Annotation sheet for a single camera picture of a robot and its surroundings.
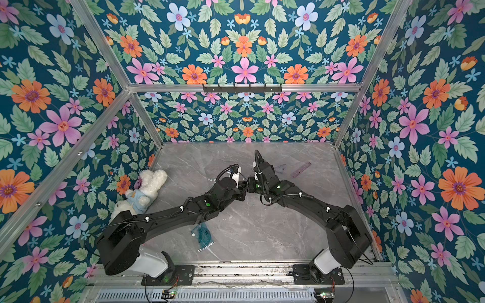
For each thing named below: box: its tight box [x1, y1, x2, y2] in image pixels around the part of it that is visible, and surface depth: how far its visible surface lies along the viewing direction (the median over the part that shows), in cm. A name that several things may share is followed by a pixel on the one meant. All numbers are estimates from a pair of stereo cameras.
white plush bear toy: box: [110, 169, 168, 222], surface depth 90 cm
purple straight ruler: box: [290, 162, 312, 179], surface depth 110 cm
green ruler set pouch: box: [190, 222, 216, 252], surface depth 86 cm
